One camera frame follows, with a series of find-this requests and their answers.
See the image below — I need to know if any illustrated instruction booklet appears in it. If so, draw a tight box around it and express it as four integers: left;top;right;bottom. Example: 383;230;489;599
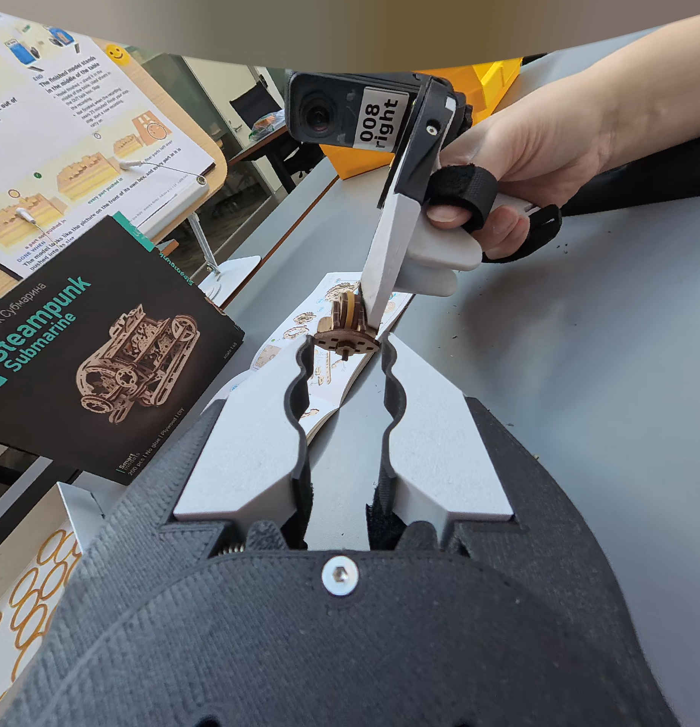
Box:
205;271;417;449

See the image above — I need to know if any black model kit box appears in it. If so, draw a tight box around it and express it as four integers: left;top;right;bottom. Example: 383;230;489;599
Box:
0;211;246;487

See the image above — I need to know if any black office chair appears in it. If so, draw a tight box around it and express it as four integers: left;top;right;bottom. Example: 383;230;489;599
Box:
230;85;283;137

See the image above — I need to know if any wood-edged office table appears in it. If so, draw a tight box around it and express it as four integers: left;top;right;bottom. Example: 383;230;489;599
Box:
225;122;308;194

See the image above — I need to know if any grey desk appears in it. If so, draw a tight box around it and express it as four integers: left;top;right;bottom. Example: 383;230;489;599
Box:
0;28;700;727

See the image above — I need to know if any person's right forearm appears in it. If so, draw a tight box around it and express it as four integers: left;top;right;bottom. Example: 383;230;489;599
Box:
597;14;700;171

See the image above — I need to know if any printed instruction poster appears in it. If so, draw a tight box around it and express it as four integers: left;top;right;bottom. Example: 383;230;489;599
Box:
0;0;216;279

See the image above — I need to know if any wooden gear model assembly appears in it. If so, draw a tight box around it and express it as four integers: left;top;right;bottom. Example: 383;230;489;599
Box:
312;289;383;362

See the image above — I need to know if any wooden display board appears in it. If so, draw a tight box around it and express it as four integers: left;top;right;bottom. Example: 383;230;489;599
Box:
94;37;227;239

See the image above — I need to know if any person's right hand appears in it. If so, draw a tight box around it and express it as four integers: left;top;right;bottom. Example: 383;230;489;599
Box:
428;61;613;260

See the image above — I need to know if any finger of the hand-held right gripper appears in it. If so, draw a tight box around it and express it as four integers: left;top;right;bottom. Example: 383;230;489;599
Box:
358;193;425;336

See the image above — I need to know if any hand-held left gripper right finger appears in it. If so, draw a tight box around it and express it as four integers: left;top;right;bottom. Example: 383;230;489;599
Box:
366;334;519;549

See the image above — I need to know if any white metal board stand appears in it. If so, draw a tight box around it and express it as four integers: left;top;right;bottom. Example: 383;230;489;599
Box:
185;213;264;304

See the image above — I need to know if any black fabric pad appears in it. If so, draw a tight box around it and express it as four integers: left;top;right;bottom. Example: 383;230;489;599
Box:
557;129;700;219

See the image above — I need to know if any orange and green bundle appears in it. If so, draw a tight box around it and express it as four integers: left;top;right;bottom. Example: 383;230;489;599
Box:
250;111;286;140

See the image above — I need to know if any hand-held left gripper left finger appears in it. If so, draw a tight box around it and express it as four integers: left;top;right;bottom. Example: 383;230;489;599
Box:
173;335;317;549

